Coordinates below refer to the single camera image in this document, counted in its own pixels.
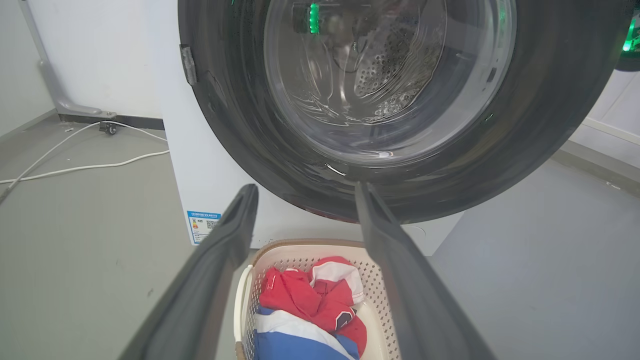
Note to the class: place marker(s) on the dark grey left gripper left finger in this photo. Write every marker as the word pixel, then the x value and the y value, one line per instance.
pixel 200 295

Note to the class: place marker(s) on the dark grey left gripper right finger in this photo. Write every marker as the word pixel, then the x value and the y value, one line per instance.
pixel 415 300

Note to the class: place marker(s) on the round black washing machine door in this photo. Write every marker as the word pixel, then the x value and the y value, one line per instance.
pixel 400 100

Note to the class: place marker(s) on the white washing machine body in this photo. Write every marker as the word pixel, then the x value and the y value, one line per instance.
pixel 210 165

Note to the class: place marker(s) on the cream perforated laundry basket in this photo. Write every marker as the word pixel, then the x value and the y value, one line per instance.
pixel 372 295

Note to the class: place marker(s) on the blue energy label sticker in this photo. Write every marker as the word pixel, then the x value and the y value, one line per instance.
pixel 202 226

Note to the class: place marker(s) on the red white garment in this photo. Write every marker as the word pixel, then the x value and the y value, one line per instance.
pixel 320 300

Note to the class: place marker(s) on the blue white garment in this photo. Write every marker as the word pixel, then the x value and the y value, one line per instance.
pixel 295 337

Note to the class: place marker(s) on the small black caster wheel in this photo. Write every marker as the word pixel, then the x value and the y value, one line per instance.
pixel 108 127

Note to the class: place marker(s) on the grey metal stand leg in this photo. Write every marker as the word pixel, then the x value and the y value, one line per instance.
pixel 55 75

